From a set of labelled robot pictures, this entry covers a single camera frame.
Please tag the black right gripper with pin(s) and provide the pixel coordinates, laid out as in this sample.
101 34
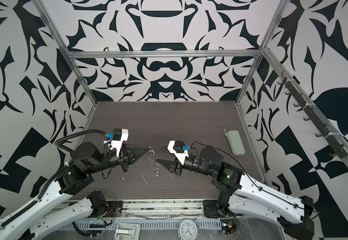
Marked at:
174 166

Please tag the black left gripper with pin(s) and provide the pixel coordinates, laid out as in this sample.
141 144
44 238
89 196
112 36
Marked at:
128 155

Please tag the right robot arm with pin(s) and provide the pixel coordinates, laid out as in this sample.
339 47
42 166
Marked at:
240 194

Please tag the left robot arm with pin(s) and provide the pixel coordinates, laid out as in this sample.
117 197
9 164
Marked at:
32 219

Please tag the mint green glasses case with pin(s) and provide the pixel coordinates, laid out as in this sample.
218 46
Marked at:
235 142

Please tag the white table clock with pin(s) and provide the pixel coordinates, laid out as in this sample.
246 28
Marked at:
188 230

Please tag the white plastic hinge block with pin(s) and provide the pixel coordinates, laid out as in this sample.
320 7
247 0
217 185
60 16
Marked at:
127 231

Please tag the small green circuit board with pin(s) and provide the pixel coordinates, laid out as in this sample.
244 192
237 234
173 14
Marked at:
229 225

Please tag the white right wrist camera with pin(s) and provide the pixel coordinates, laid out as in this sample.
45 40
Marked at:
179 149

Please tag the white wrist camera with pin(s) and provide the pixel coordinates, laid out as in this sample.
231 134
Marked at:
179 149
114 141

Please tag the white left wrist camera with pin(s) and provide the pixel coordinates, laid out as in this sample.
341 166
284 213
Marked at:
114 141

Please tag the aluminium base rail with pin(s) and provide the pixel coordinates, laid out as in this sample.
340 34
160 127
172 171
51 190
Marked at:
151 209

